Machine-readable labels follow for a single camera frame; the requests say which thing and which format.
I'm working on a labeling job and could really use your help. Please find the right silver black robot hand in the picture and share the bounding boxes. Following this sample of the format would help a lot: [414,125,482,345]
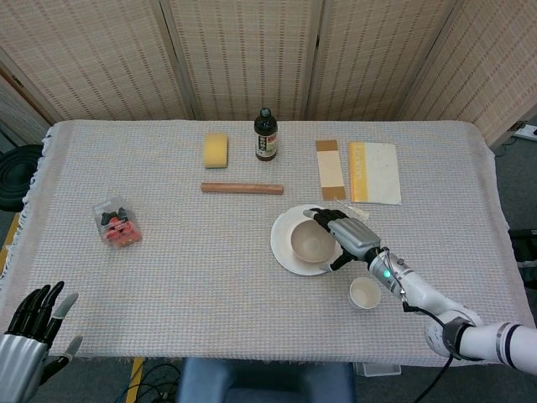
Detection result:
[302,207,383,273]

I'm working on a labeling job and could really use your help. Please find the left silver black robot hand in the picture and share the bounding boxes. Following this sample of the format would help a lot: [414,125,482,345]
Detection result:
[0,280,84,403]

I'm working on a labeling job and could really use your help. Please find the beige plastic bowl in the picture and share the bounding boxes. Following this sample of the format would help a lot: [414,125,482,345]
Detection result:
[290,220,337,264]

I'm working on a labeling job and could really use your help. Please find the white paper cup blue print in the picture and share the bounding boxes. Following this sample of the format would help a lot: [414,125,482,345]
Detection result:
[349,276,383,312]

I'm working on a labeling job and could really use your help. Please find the white round plate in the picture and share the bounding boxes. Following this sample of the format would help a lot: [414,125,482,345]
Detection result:
[270,204,346,277]

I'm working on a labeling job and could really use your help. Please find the brown and beige bookmark card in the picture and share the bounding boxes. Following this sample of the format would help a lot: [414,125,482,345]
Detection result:
[315,139,348,202]

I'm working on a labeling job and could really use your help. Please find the white booklet yellow stripe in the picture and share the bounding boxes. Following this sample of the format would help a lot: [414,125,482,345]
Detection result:
[347,141,403,207]

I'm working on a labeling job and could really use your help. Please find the wooden rolling pin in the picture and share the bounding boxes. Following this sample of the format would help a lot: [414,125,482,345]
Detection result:
[201,181,285,196]

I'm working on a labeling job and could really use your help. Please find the brown sauce bottle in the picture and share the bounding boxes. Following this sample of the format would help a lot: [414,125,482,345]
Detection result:
[253,107,279,163]

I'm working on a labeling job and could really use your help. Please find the yellow sponge green base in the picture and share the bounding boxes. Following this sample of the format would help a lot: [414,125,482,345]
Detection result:
[203,133,231,170]

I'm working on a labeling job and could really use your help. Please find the blue chair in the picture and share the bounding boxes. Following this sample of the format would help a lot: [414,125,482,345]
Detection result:
[175,357,357,403]

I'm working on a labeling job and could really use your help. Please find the grey woven tablecloth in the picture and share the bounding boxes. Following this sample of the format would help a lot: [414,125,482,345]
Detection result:
[0,119,537,363]

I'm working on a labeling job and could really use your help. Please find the black equipment beside table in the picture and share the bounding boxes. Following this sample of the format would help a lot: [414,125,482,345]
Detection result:
[508,228,537,290]

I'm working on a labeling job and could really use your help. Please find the black round ribbed object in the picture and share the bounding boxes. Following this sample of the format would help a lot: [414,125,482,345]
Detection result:
[0,144,45,213]

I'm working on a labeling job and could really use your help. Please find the white power strip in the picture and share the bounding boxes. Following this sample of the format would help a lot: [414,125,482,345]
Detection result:
[513,123,537,142]

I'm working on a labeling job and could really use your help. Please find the woven folding screen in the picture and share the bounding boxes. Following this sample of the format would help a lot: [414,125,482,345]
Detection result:
[0,0,537,146]

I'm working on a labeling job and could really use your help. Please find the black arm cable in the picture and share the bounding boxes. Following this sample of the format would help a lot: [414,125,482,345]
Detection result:
[382,247,467,403]

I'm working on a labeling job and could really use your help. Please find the black floor cables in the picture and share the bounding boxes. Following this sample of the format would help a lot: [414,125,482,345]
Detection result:
[136,363,182,403]

